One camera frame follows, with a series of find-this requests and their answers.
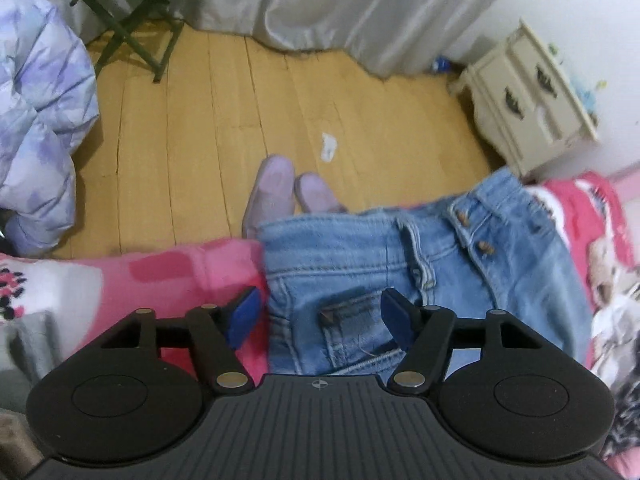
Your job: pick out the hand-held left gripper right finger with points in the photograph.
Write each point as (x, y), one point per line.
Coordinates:
(400, 320)

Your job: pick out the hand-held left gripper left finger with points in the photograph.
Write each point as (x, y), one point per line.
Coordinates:
(242, 317)

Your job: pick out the blue jeans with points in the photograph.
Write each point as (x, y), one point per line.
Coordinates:
(350, 260)

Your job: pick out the pink floral blanket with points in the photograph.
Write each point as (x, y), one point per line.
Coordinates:
(150, 280)

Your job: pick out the purple slipper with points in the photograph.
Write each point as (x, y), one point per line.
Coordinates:
(272, 185)
(315, 192)

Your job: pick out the white paper scrap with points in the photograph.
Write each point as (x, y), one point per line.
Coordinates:
(328, 147)

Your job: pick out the grey cloth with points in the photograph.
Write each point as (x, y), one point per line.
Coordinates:
(30, 360)

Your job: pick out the cream nightstand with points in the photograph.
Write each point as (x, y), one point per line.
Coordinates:
(525, 105)

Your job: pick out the small blue packet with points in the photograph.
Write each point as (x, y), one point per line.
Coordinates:
(441, 64)

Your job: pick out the purple puffer jacket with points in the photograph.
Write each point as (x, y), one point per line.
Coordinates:
(40, 110)

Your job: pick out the light blue paper item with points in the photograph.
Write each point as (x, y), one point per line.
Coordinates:
(585, 92)

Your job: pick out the grey curtain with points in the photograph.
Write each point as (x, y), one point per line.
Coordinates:
(350, 5)

